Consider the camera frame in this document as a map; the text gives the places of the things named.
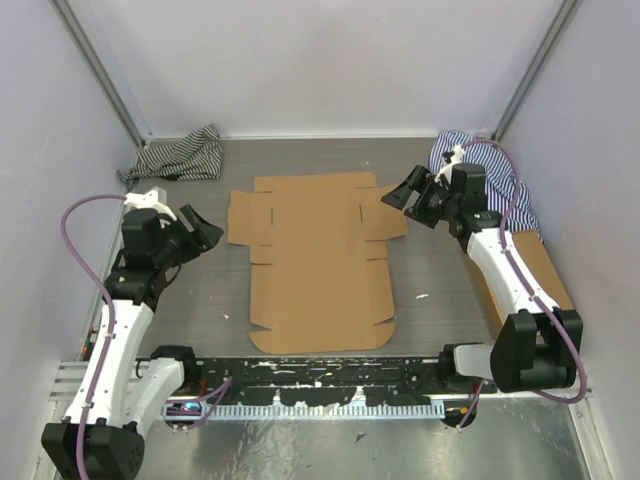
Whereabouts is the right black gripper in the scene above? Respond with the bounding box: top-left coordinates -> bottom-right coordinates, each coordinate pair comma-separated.
382,165 -> 459,230

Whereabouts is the left aluminium corner post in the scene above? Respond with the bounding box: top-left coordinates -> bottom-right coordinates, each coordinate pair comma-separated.
50,0 -> 147,148

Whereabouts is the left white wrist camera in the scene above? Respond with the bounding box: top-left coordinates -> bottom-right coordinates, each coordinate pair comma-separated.
124,187 -> 177,220

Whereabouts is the aluminium corner post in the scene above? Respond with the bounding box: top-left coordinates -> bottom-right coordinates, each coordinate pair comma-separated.
50,0 -> 147,148
491,0 -> 582,142

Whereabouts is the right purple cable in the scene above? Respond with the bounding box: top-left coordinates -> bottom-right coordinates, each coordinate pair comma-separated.
462,138 -> 589,404

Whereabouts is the white slotted cable duct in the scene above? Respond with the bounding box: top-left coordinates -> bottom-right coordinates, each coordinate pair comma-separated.
162,399 -> 446,421

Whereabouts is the right aluminium corner post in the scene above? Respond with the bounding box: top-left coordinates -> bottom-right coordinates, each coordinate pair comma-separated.
491,0 -> 582,142

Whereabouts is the blue striped cloth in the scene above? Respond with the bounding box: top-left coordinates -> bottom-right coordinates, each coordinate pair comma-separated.
428,130 -> 539,233

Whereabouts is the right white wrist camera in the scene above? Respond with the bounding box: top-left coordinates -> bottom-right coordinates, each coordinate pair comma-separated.
435,144 -> 466,188

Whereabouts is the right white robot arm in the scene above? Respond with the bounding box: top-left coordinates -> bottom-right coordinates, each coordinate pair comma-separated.
381,163 -> 586,397

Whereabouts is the aluminium rail frame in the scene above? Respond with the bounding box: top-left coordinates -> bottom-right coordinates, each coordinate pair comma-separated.
50,362 -> 579,403

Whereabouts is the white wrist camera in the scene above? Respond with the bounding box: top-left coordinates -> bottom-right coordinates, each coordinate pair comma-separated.
435,144 -> 466,188
124,187 -> 177,220

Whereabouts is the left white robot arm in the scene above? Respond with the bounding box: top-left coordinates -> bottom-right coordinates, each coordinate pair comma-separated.
41,203 -> 223,479

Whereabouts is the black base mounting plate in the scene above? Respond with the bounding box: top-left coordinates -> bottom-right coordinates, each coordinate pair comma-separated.
134,355 -> 499,407

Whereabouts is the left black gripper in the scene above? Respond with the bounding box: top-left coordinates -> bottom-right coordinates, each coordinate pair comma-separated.
155,204 -> 224,269

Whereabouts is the folded brown cardboard box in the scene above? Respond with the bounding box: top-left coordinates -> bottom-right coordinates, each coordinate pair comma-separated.
465,230 -> 574,338

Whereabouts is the grey striped cloth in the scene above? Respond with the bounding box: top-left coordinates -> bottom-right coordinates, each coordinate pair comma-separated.
116,124 -> 223,191

